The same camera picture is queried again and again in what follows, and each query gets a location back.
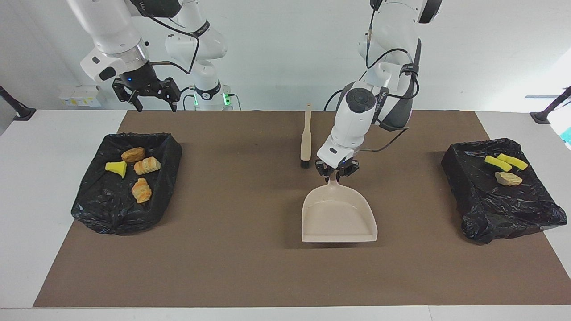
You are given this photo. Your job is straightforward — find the brown oval bread roll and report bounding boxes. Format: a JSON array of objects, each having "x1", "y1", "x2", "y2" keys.
[{"x1": 121, "y1": 147, "x2": 146, "y2": 164}]

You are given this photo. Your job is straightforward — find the pale croissant half piece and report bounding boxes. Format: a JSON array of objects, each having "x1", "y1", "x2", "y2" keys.
[
  {"x1": 131, "y1": 177, "x2": 153, "y2": 204},
  {"x1": 133, "y1": 156, "x2": 161, "y2": 176}
]

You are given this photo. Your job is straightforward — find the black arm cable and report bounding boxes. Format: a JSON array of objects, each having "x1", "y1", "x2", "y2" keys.
[
  {"x1": 357, "y1": 4, "x2": 422, "y2": 153},
  {"x1": 134, "y1": 0, "x2": 199, "y2": 75}
]

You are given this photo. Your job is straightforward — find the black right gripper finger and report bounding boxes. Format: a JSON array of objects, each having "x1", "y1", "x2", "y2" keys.
[
  {"x1": 112, "y1": 78, "x2": 144, "y2": 113},
  {"x1": 161, "y1": 77, "x2": 182, "y2": 113}
]

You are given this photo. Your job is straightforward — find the small yellow sponge piece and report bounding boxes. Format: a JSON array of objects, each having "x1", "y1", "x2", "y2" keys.
[{"x1": 105, "y1": 161, "x2": 128, "y2": 179}]

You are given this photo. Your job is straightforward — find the bin with black bag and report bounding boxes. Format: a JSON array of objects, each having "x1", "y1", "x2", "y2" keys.
[
  {"x1": 441, "y1": 138, "x2": 568, "y2": 245},
  {"x1": 70, "y1": 132, "x2": 183, "y2": 235}
]

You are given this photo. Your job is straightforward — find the brown table mat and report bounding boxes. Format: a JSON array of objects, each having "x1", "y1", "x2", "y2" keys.
[{"x1": 33, "y1": 110, "x2": 571, "y2": 308}]

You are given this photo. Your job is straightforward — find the black camera stand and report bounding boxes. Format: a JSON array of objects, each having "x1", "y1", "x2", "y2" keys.
[
  {"x1": 530, "y1": 86, "x2": 571, "y2": 124},
  {"x1": 0, "y1": 86, "x2": 37, "y2": 121}
]

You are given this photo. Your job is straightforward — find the beige hand brush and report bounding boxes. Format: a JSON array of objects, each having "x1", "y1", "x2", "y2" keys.
[{"x1": 300, "y1": 103, "x2": 313, "y2": 169}]

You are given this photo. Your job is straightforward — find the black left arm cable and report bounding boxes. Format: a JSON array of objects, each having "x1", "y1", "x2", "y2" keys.
[{"x1": 357, "y1": 4, "x2": 422, "y2": 153}]

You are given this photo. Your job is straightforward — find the green and yellow sponge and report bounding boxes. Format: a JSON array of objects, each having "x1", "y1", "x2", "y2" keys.
[{"x1": 497, "y1": 153, "x2": 529, "y2": 171}]

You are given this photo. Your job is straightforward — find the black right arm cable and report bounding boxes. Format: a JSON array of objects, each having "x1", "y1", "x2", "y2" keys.
[{"x1": 134, "y1": 0, "x2": 199, "y2": 75}]

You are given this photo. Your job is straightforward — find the orange striped toy croissant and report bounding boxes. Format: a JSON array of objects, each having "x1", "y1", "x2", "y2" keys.
[{"x1": 494, "y1": 171, "x2": 523, "y2": 187}]

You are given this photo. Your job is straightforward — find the notched yellow sponge piece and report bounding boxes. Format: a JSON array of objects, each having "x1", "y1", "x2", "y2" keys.
[{"x1": 484, "y1": 155, "x2": 513, "y2": 173}]

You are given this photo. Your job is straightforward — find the beige plastic dustpan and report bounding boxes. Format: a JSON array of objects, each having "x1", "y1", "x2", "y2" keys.
[{"x1": 301, "y1": 171, "x2": 379, "y2": 244}]

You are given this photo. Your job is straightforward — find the black base cable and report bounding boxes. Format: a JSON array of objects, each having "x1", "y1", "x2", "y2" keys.
[
  {"x1": 324, "y1": 88, "x2": 345, "y2": 111},
  {"x1": 173, "y1": 86, "x2": 197, "y2": 111}
]

